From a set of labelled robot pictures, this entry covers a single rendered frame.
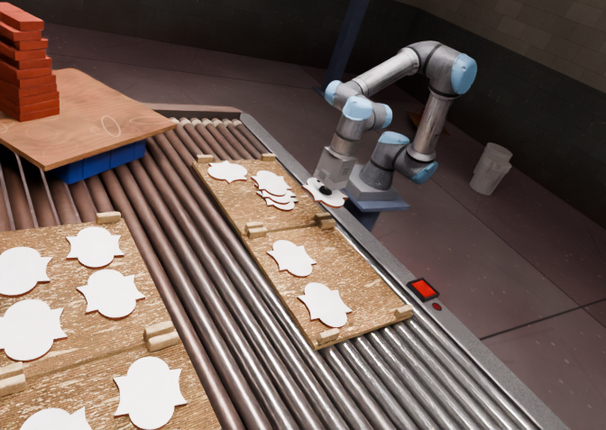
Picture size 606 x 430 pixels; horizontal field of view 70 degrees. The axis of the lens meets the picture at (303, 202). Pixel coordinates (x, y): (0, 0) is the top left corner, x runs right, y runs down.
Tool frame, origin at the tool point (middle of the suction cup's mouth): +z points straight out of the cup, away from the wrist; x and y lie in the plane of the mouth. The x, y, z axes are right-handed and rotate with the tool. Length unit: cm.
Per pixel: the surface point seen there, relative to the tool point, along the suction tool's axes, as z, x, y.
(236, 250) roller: 15.2, -28.6, -1.5
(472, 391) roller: 15, -2, 65
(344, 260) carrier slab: 13.1, -1.5, 17.0
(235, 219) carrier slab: 13.1, -22.5, -11.8
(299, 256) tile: 12.1, -15.0, 10.5
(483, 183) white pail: 95, 354, -59
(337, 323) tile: 12.1, -22.5, 33.9
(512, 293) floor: 107, 220, 39
